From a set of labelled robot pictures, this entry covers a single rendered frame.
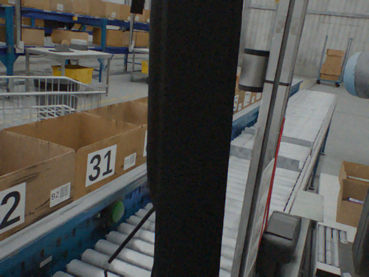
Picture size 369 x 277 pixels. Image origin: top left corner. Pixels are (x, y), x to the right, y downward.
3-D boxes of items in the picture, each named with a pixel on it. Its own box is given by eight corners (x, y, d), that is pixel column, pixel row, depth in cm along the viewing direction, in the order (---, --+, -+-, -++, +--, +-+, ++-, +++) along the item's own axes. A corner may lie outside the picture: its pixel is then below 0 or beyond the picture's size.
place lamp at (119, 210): (113, 226, 129) (114, 207, 127) (109, 225, 129) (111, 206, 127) (124, 217, 135) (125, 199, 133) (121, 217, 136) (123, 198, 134)
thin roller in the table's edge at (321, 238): (324, 262, 129) (324, 225, 155) (318, 260, 130) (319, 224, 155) (323, 268, 130) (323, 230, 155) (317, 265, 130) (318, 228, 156)
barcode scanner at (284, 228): (296, 253, 85) (304, 213, 81) (286, 291, 75) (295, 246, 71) (266, 243, 87) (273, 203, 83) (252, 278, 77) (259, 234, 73)
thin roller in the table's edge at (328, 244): (332, 265, 128) (331, 227, 154) (326, 263, 129) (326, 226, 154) (331, 270, 129) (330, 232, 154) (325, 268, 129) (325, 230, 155)
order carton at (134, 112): (138, 167, 154) (142, 126, 149) (77, 150, 164) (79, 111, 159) (179, 145, 189) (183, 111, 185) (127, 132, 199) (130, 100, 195)
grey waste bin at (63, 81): (86, 133, 491) (89, 82, 473) (56, 141, 446) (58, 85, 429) (55, 124, 510) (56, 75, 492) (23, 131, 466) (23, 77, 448)
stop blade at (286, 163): (296, 175, 217) (300, 160, 215) (219, 156, 233) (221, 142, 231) (297, 175, 218) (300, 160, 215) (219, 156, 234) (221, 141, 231)
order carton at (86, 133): (73, 202, 119) (76, 150, 114) (-1, 179, 129) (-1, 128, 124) (138, 167, 154) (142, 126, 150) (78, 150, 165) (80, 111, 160)
